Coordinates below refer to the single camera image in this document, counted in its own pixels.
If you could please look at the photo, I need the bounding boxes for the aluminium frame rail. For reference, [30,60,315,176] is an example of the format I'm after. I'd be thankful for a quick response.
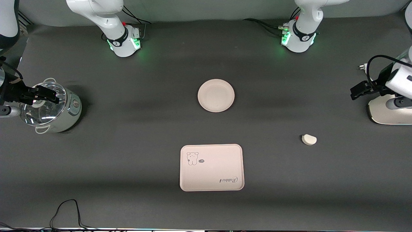
[18,10,34,26]

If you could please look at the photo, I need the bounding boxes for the dark grey table mat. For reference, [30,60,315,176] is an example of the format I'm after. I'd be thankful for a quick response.
[0,13,412,231]

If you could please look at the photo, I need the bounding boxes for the black arm base cables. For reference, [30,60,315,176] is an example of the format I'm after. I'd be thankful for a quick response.
[242,6,301,36]
[122,5,152,39]

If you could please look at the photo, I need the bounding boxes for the cream rabbit print tray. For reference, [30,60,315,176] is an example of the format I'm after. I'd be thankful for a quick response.
[180,144,245,192]

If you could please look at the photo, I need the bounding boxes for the black right arm base cables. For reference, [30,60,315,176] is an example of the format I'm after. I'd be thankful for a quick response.
[122,5,152,39]

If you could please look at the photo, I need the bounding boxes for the glass pot lid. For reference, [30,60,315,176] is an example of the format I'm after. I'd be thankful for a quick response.
[19,82,67,125]

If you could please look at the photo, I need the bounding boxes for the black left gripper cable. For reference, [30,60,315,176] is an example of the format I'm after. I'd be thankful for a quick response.
[367,55,412,94]

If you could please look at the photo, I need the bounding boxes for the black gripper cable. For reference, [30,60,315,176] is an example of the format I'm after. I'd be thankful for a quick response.
[367,55,412,94]
[0,56,23,81]

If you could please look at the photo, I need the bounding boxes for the thin black looped cable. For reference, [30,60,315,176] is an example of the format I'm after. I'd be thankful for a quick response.
[50,199,97,231]

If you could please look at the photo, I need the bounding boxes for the white rounded appliance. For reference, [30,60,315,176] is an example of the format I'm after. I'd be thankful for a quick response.
[368,93,412,125]

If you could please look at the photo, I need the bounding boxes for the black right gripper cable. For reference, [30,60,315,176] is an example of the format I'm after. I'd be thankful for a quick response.
[0,56,23,81]

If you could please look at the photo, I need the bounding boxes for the black left arm base cables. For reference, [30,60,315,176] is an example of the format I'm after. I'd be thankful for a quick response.
[242,6,301,36]

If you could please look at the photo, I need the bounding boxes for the round cream plate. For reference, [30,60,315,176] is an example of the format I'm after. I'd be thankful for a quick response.
[198,79,235,112]

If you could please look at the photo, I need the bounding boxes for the pale green electric pot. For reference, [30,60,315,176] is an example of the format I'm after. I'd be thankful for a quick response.
[19,78,82,134]

